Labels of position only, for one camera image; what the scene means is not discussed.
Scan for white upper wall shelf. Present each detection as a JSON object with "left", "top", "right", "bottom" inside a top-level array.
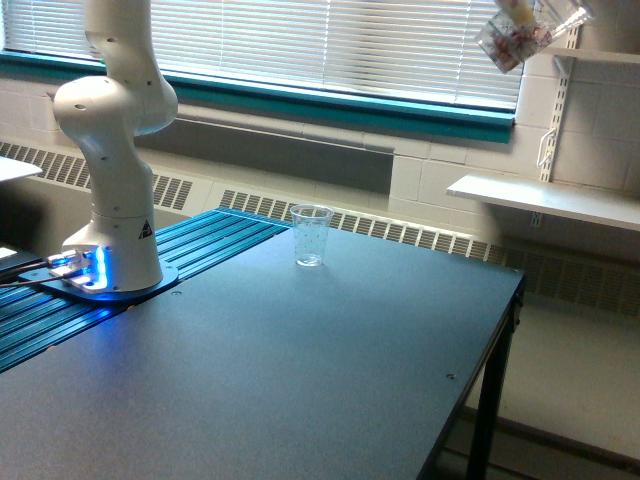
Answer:
[{"left": 542, "top": 47, "right": 640, "bottom": 65}]

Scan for clear plastic cup with candies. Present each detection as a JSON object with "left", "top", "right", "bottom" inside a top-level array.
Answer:
[{"left": 476, "top": 0, "right": 594, "bottom": 73}]

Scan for clear plastic cup on table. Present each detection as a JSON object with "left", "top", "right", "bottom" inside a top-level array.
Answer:
[{"left": 290, "top": 204, "right": 334, "bottom": 267}]

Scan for baseboard radiator grille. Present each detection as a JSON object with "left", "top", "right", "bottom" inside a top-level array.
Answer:
[{"left": 0, "top": 140, "right": 640, "bottom": 317}]

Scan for white shelf rail bracket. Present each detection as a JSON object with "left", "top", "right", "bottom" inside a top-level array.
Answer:
[{"left": 536, "top": 27, "right": 579, "bottom": 183}]

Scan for white window blinds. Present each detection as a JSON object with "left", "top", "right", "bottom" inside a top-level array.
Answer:
[{"left": 2, "top": 0, "right": 524, "bottom": 112}]

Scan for white wall shelf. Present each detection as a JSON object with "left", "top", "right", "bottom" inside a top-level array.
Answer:
[
  {"left": 542, "top": 47, "right": 640, "bottom": 65},
  {"left": 447, "top": 174, "right": 639, "bottom": 231}
]

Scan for black cables at base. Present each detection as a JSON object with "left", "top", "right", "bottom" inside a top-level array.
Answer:
[{"left": 0, "top": 256, "right": 64, "bottom": 288}]

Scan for black table leg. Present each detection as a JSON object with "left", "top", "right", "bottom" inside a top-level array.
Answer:
[{"left": 466, "top": 281, "right": 525, "bottom": 479}]

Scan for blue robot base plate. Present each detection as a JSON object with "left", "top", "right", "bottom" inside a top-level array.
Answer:
[{"left": 36, "top": 261, "right": 179, "bottom": 305}]

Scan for white table corner left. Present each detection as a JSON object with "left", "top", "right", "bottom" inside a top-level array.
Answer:
[{"left": 0, "top": 157, "right": 42, "bottom": 183}]

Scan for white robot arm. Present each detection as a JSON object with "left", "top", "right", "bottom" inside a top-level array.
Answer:
[{"left": 53, "top": 1, "right": 178, "bottom": 295}]

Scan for white lower wall shelf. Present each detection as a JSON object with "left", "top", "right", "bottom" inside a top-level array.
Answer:
[{"left": 447, "top": 174, "right": 639, "bottom": 231}]

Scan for blue ribbed aluminium rail bed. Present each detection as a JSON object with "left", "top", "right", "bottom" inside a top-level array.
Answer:
[{"left": 1, "top": 209, "right": 291, "bottom": 371}]

